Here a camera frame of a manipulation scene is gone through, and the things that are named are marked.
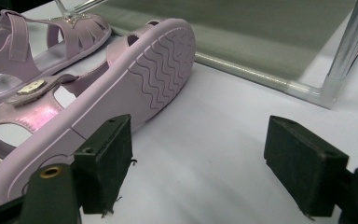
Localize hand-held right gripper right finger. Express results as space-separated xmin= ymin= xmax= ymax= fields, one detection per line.
xmin=263 ymin=115 xmax=350 ymax=218

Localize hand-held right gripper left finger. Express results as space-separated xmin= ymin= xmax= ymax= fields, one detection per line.
xmin=73 ymin=114 xmax=134 ymax=217

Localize purple sandal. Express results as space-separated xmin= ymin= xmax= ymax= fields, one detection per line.
xmin=0 ymin=18 xmax=198 ymax=205
xmin=0 ymin=8 xmax=113 ymax=105

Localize metal shoe rack grey shelves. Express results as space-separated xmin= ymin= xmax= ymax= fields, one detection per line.
xmin=54 ymin=0 xmax=358 ymax=110

